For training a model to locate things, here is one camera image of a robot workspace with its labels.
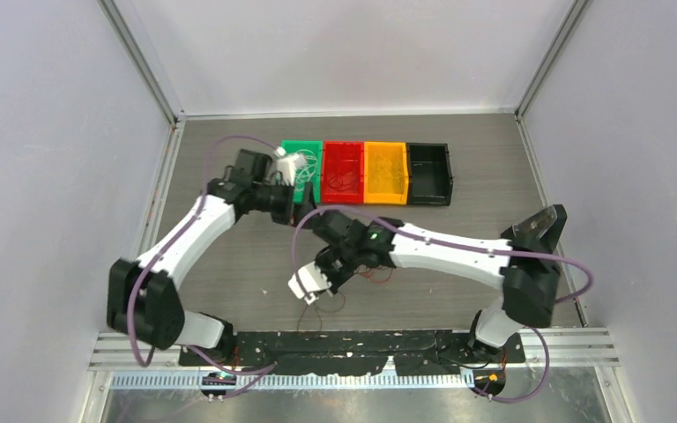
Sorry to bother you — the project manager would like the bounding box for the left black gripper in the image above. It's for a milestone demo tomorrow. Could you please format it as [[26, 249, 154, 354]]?
[[251, 179, 318, 229]]

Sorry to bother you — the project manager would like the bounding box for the white wire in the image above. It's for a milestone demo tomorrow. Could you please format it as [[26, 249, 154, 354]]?
[[294, 148, 322, 188]]

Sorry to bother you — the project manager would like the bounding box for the red wire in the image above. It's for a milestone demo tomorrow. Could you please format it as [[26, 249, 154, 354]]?
[[326, 166, 361, 197]]

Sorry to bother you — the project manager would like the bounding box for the coloured wire bundle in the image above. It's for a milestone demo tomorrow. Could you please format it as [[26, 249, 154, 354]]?
[[296, 263, 395, 334]]

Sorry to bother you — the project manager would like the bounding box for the yellow wire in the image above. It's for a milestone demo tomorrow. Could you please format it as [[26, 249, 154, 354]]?
[[370, 152, 405, 194]]

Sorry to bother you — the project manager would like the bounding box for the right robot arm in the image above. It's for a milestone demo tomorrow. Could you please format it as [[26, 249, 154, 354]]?
[[289, 210, 561, 362]]

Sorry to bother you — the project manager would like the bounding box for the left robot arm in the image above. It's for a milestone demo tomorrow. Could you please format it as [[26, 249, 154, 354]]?
[[107, 147, 313, 367]]

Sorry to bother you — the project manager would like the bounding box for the green plastic bin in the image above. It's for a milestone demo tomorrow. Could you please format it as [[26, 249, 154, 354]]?
[[281, 139, 324, 204]]

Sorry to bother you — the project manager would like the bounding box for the red plastic bin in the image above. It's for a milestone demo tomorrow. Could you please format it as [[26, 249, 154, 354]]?
[[320, 140, 364, 204]]

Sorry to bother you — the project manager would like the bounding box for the yellow plastic bin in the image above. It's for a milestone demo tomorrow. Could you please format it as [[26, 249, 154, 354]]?
[[364, 141, 409, 205]]

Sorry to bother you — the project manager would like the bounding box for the black plastic bin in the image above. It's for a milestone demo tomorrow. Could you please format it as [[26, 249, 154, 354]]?
[[406, 143, 454, 206]]

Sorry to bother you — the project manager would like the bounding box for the black clear-topped device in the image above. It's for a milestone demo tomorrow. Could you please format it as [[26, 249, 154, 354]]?
[[501, 204, 568, 254]]

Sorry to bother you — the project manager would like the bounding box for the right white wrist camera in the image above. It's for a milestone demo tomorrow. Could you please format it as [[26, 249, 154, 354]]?
[[287, 262, 331, 305]]

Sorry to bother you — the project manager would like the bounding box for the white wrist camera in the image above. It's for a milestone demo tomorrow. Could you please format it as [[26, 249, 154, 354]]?
[[287, 262, 331, 305], [274, 146, 313, 186]]

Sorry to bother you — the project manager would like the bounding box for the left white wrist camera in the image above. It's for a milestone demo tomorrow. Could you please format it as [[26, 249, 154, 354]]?
[[274, 146, 313, 186]]

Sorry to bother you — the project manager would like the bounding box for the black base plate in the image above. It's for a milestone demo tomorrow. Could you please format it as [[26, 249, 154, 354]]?
[[203, 329, 525, 376]]

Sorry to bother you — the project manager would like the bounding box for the slotted cable duct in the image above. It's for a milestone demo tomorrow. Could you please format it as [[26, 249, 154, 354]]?
[[109, 370, 474, 390]]

